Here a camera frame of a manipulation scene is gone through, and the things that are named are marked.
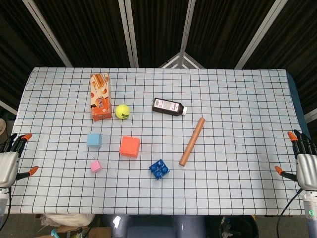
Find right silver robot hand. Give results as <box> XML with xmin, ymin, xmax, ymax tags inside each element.
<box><xmin>274</xmin><ymin>128</ymin><xmax>317</xmax><ymax>191</ymax></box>

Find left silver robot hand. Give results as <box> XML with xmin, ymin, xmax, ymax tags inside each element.
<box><xmin>0</xmin><ymin>133</ymin><xmax>40</xmax><ymax>188</ymax></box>

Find small pink cube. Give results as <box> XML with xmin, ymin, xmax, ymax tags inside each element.
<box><xmin>90</xmin><ymin>160</ymin><xmax>103</xmax><ymax>173</ymax></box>

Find medium light blue cube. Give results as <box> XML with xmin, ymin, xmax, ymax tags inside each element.
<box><xmin>86</xmin><ymin>133</ymin><xmax>103</xmax><ymax>149</ymax></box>

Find blue table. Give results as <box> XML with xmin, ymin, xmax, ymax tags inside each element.
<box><xmin>287</xmin><ymin>70</ymin><xmax>310</xmax><ymax>139</ymax></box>

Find white plastic bag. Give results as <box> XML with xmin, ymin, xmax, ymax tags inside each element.
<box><xmin>39</xmin><ymin>213</ymin><xmax>96</xmax><ymax>228</ymax></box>

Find checkered tablecloth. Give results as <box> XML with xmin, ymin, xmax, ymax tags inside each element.
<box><xmin>0</xmin><ymin>66</ymin><xmax>317</xmax><ymax>216</ymax></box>

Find black trash bin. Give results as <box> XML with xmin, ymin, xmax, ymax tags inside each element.
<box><xmin>219</xmin><ymin>215</ymin><xmax>260</xmax><ymax>238</ymax></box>

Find cardboard box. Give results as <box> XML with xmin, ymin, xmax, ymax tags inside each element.
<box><xmin>53</xmin><ymin>226</ymin><xmax>112</xmax><ymax>238</ymax></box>

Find orange snack box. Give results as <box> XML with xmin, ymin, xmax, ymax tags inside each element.
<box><xmin>89</xmin><ymin>73</ymin><xmax>112</xmax><ymax>122</ymax></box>

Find wooden cylinder rod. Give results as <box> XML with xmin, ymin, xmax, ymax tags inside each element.
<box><xmin>179</xmin><ymin>117</ymin><xmax>206</xmax><ymax>166</ymax></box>

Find large orange-red cube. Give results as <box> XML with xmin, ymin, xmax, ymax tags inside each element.
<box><xmin>119</xmin><ymin>135</ymin><xmax>141</xmax><ymax>159</ymax></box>

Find yellow tennis ball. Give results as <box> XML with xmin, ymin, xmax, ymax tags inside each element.
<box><xmin>114</xmin><ymin>104</ymin><xmax>131</xmax><ymax>120</ymax></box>

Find dark blue studded brick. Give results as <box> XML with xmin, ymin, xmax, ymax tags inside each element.
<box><xmin>149</xmin><ymin>159</ymin><xmax>170</xmax><ymax>181</ymax></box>

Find brown bottle white cap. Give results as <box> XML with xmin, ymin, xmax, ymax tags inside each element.
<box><xmin>152</xmin><ymin>97</ymin><xmax>188</xmax><ymax>117</ymax></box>

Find grey-blue robot torso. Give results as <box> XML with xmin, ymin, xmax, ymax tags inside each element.
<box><xmin>101</xmin><ymin>214</ymin><xmax>208</xmax><ymax>238</ymax></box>

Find dark folding screen white frames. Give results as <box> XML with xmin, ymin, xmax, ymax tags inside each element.
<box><xmin>0</xmin><ymin>0</ymin><xmax>317</xmax><ymax>124</ymax></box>

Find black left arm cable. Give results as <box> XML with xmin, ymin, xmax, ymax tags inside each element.
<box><xmin>0</xmin><ymin>187</ymin><xmax>12</xmax><ymax>230</ymax></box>

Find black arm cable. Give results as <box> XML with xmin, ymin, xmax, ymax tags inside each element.
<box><xmin>279</xmin><ymin>188</ymin><xmax>303</xmax><ymax>225</ymax></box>
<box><xmin>0</xmin><ymin>187</ymin><xmax>12</xmax><ymax>230</ymax></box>

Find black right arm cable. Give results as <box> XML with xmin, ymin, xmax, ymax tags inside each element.
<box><xmin>279</xmin><ymin>188</ymin><xmax>303</xmax><ymax>225</ymax></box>

